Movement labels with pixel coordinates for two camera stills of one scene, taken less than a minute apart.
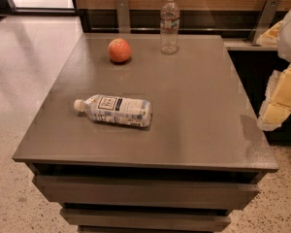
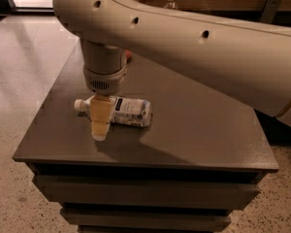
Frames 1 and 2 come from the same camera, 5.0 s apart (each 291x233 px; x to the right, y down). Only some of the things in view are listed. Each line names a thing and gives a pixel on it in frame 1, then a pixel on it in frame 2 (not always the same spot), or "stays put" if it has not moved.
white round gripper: (290, 38) → (104, 81)
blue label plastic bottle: (117, 110) stays put
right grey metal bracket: (265, 18) stays put
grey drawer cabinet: (133, 140) stays put
